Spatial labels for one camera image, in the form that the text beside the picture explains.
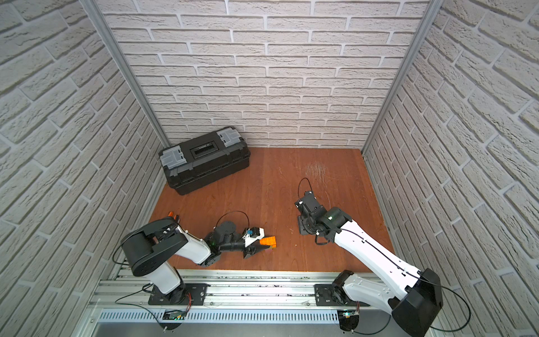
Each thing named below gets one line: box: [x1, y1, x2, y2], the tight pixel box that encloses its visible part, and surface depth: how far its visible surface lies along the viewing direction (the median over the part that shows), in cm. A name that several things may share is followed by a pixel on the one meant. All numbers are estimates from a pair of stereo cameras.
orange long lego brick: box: [259, 235, 277, 248], surface depth 82 cm
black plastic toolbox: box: [157, 126, 251, 196], surface depth 98 cm
